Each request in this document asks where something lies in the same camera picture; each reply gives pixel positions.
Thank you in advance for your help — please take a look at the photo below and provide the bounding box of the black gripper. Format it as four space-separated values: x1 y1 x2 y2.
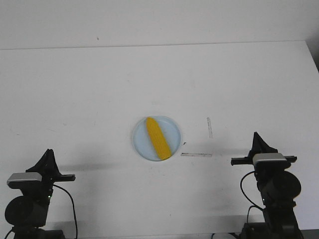
230 132 297 166
25 149 76 188

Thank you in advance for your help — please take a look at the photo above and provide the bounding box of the yellow toy corn cob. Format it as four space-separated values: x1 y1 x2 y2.
146 117 172 160

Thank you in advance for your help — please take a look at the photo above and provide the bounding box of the light blue round plate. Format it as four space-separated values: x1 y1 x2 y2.
132 116 181 161

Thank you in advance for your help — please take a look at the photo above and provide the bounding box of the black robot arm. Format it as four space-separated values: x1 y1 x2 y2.
4 149 78 239
231 132 304 239

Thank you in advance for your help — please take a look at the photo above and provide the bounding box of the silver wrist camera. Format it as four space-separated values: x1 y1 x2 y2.
252 153 287 166
7 172 42 189

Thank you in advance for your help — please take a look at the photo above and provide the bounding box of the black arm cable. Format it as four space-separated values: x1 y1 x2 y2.
51 184 78 239
240 170 265 222

